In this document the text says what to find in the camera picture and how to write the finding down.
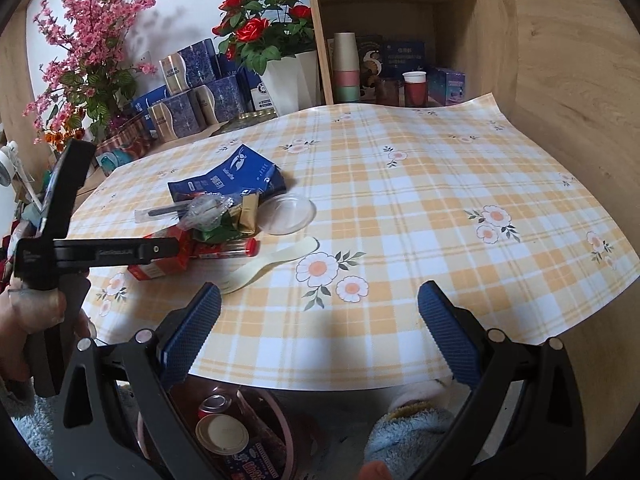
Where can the white round lid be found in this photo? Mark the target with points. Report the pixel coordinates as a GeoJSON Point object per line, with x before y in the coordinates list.
{"type": "Point", "coordinates": [222, 435]}

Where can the pink artificial blossom plant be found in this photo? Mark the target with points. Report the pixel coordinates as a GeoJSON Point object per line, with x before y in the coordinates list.
{"type": "Point", "coordinates": [90, 35]}

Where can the green wrapper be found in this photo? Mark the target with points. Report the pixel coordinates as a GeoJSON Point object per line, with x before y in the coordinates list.
{"type": "Point", "coordinates": [215, 232]}

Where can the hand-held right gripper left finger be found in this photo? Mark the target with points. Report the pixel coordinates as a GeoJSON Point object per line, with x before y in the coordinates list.
{"type": "Point", "coordinates": [192, 332]}

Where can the red cup white liner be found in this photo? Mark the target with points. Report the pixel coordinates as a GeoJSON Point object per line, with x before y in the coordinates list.
{"type": "Point", "coordinates": [415, 92]}

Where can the red carton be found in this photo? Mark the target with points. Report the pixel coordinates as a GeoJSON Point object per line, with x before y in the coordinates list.
{"type": "Point", "coordinates": [160, 270]}

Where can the brown plastic bin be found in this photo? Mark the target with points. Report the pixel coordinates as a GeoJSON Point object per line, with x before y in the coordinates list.
{"type": "Point", "coordinates": [300, 435]}

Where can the gold embossed tray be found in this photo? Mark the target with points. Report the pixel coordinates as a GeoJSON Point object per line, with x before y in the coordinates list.
{"type": "Point", "coordinates": [250, 119]}

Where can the blue coffee bag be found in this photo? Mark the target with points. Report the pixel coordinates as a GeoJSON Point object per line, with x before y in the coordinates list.
{"type": "Point", "coordinates": [240, 170]}

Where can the clear black fork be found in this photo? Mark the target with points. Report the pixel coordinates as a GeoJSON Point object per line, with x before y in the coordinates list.
{"type": "Point", "coordinates": [200, 212]}

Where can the colourful printed snack bag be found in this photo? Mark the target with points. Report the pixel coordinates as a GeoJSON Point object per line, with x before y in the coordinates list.
{"type": "Point", "coordinates": [255, 465]}

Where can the white round clip lamp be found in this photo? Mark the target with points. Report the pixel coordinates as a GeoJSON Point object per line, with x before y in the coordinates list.
{"type": "Point", "coordinates": [7, 165]}

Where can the blue box round emblem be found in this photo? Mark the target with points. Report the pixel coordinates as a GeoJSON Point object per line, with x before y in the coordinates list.
{"type": "Point", "coordinates": [260, 92]}

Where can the white faceted vase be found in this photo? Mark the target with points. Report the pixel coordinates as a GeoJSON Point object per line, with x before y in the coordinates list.
{"type": "Point", "coordinates": [290, 85]}

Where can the brown glass cup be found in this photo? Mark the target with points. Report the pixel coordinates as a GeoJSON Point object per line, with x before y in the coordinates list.
{"type": "Point", "coordinates": [389, 92]}

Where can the wooden shelf unit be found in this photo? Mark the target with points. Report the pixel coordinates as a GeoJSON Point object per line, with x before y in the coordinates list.
{"type": "Point", "coordinates": [315, 35]}

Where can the dark blue shelf box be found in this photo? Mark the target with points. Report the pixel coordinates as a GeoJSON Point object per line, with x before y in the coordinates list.
{"type": "Point", "coordinates": [402, 57]}

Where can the red artificial roses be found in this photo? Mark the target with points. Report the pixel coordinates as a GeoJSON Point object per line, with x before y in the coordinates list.
{"type": "Point", "coordinates": [255, 30]}

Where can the red soda can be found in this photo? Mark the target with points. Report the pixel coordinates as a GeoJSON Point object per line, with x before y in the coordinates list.
{"type": "Point", "coordinates": [216, 405]}

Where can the orange artificial flowers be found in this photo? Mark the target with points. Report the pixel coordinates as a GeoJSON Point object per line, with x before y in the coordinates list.
{"type": "Point", "coordinates": [60, 137]}

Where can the gold wrapper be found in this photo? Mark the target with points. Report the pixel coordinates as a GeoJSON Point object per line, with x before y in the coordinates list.
{"type": "Point", "coordinates": [248, 215]}

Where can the blue and gold gift box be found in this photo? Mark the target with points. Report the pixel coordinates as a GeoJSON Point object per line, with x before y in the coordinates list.
{"type": "Point", "coordinates": [197, 62]}
{"type": "Point", "coordinates": [225, 97]}
{"type": "Point", "coordinates": [182, 115]}

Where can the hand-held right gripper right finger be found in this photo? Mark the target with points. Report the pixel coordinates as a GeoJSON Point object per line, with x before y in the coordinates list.
{"type": "Point", "coordinates": [450, 337]}

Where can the small blue purple box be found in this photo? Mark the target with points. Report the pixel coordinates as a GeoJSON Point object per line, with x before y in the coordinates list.
{"type": "Point", "coordinates": [447, 87]}

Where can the clear plastic wrapper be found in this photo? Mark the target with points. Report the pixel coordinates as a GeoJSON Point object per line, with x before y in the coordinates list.
{"type": "Point", "coordinates": [255, 415]}

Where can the grey fluffy rug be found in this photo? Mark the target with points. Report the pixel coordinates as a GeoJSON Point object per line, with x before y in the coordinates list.
{"type": "Point", "coordinates": [25, 425]}

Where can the striped pink and teal tin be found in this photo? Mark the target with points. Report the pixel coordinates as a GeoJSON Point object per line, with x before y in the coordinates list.
{"type": "Point", "coordinates": [120, 155]}

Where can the person's left hand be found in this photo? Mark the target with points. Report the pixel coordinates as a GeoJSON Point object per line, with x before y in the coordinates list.
{"type": "Point", "coordinates": [15, 320]}

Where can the blue fluffy slipper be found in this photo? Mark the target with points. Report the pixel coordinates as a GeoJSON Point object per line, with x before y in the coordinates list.
{"type": "Point", "coordinates": [410, 435]}

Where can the flat blue carton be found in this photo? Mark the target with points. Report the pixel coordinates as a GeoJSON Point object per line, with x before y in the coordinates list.
{"type": "Point", "coordinates": [150, 100]}

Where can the purple artificial flowers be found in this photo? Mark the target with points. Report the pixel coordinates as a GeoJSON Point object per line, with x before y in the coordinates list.
{"type": "Point", "coordinates": [116, 122]}

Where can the stack of pastel cups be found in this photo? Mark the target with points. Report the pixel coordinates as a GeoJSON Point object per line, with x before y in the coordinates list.
{"type": "Point", "coordinates": [345, 70]}

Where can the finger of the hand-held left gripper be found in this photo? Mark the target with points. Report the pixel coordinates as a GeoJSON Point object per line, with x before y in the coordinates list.
{"type": "Point", "coordinates": [160, 250]}

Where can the dark blue box red emblem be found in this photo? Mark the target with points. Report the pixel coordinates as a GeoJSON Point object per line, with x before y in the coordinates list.
{"type": "Point", "coordinates": [226, 67]}

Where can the clear round plastic lid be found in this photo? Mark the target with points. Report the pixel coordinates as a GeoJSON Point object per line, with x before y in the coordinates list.
{"type": "Point", "coordinates": [287, 212]}

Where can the cream plastic fork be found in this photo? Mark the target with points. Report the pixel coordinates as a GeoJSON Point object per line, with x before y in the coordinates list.
{"type": "Point", "coordinates": [270, 265]}

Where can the red white small packet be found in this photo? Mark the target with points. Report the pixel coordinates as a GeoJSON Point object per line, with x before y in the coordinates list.
{"type": "Point", "coordinates": [225, 249]}

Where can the dark swirl print box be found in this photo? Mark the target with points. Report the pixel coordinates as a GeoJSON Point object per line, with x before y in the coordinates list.
{"type": "Point", "coordinates": [370, 60]}

